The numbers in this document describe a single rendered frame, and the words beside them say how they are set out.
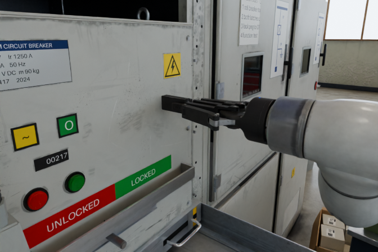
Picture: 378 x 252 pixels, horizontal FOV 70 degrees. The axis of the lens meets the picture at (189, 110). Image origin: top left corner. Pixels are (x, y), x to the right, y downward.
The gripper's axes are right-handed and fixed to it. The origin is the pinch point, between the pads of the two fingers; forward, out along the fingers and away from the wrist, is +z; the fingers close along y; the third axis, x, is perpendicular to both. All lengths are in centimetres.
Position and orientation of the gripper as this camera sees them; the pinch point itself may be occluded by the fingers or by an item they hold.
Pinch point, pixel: (176, 104)
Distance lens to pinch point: 55.8
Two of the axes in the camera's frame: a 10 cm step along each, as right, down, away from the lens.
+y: 6.0, -2.1, 7.7
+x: 0.0, -9.6, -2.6
